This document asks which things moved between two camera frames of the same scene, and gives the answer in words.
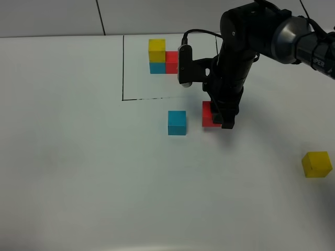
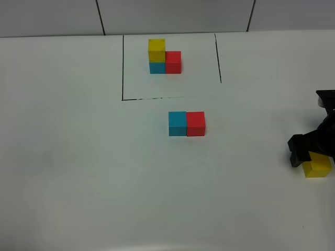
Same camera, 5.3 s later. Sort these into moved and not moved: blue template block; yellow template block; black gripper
Moved: black gripper
Not moved: blue template block; yellow template block
